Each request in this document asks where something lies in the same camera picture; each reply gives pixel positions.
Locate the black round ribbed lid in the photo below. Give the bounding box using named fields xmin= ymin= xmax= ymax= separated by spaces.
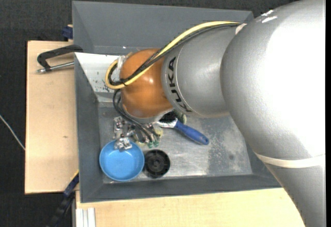
xmin=143 ymin=149 xmax=171 ymax=179

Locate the blue bowl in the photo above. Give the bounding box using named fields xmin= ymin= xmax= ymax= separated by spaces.
xmin=99 ymin=139 xmax=145 ymax=183

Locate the blue handled brush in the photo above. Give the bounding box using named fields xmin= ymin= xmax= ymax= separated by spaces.
xmin=173 ymin=110 xmax=210 ymax=146

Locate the pale wood board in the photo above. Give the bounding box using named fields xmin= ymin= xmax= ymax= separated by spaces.
xmin=24 ymin=40 xmax=80 ymax=194

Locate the grey metal bin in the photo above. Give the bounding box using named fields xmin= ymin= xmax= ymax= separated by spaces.
xmin=71 ymin=0 xmax=282 ymax=204

